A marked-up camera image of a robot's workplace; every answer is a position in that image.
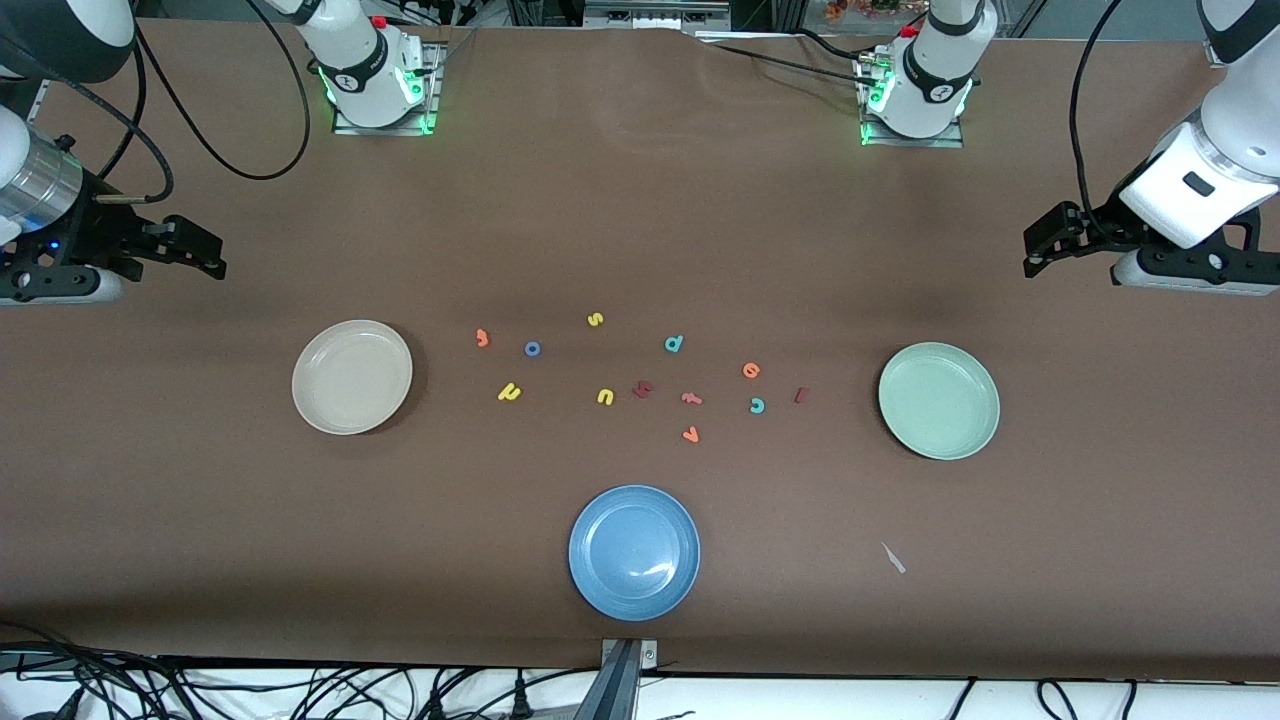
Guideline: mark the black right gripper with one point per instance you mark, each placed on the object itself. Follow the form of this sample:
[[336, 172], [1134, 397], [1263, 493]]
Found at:
[[92, 232]]

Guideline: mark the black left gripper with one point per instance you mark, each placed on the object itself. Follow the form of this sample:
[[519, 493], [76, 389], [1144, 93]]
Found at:
[[1097, 226]]

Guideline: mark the yellow foam letter h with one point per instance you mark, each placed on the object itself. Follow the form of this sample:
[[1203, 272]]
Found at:
[[513, 393]]

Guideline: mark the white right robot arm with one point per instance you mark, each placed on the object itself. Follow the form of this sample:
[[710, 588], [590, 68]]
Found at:
[[365, 75]]

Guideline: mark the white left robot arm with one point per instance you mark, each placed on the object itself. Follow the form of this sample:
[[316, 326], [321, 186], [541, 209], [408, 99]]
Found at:
[[930, 85]]

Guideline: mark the beige brown plate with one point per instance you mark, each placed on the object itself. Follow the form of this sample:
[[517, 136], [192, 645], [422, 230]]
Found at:
[[350, 378]]

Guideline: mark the light green plate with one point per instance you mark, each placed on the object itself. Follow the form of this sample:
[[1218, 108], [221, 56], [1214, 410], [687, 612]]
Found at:
[[940, 402]]

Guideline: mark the orange dried flower bunch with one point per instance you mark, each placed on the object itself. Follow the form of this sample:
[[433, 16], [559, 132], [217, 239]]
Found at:
[[860, 8]]

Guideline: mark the small white paper scrap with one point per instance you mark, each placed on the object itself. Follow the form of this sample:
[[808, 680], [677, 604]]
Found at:
[[893, 558]]

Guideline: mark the brown table cover sheet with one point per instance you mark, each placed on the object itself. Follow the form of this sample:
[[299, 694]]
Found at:
[[640, 200]]

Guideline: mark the silver metal box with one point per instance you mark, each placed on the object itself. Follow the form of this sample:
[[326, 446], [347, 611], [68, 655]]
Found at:
[[650, 12]]

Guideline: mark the black power plug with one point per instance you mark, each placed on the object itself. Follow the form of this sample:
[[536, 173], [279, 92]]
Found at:
[[520, 702], [436, 705]]

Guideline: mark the blue plate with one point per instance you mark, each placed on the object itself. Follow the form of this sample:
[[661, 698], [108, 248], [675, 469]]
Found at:
[[630, 550]]

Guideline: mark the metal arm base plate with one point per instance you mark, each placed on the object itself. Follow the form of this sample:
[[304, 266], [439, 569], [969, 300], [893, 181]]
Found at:
[[955, 140], [432, 100]]

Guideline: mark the aluminium frame profile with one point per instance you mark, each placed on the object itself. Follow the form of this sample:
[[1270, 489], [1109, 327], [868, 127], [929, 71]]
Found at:
[[1212, 55], [38, 100]]

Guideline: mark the silver camera mount bracket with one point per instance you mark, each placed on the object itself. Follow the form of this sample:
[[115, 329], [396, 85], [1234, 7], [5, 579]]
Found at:
[[625, 680]]

